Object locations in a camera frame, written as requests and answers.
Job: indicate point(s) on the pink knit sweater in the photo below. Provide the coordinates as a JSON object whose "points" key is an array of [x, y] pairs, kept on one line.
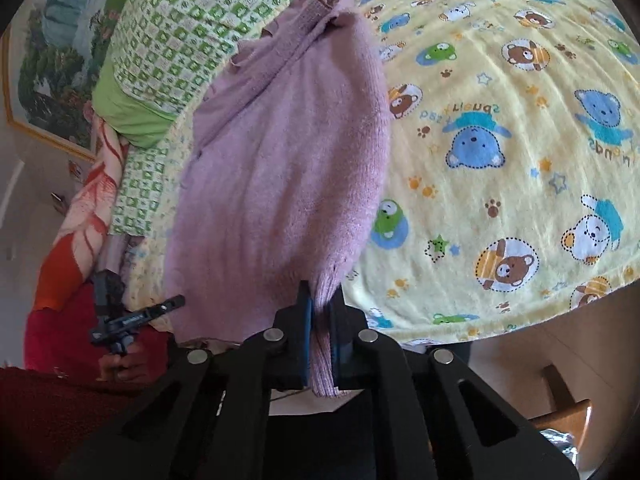
{"points": [[280, 185]]}

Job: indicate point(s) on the person's left hand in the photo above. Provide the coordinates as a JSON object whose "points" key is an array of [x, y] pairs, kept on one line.
{"points": [[125, 366]]}

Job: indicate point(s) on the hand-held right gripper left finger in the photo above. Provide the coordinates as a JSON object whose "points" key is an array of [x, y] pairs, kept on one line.
{"points": [[304, 332]]}

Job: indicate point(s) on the landscape wall painting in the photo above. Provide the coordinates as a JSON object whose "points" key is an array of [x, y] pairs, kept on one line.
{"points": [[55, 60]]}

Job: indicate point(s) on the red orange floral blanket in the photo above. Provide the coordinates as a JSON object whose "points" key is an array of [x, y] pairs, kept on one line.
{"points": [[75, 240]]}

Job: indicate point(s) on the green patterned pillow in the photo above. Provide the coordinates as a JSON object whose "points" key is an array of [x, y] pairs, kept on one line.
{"points": [[165, 45], [137, 195]]}

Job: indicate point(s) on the yellow bear print blanket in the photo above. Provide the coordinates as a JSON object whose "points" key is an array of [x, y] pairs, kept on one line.
{"points": [[500, 135]]}

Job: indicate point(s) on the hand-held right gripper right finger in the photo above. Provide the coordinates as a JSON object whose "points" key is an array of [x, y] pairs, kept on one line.
{"points": [[341, 341]]}

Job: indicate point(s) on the red cloth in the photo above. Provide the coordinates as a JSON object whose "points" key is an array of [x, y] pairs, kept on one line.
{"points": [[60, 340]]}

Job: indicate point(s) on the person's left forearm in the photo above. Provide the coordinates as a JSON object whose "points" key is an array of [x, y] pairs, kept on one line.
{"points": [[55, 410]]}

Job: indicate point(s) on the silver foil bag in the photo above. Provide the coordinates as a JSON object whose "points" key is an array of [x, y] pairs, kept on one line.
{"points": [[562, 445]]}

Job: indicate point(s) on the wooden chair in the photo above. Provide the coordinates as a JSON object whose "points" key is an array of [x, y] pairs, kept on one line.
{"points": [[562, 410]]}

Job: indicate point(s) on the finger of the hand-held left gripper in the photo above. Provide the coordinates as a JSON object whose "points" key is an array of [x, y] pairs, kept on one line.
{"points": [[162, 306]]}

